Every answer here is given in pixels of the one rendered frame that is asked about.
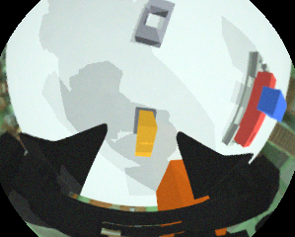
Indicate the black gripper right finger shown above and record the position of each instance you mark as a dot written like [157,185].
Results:
[206,168]

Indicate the blue rectangular block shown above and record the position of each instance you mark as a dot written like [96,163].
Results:
[272,103]

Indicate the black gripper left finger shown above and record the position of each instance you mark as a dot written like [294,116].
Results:
[70,158]

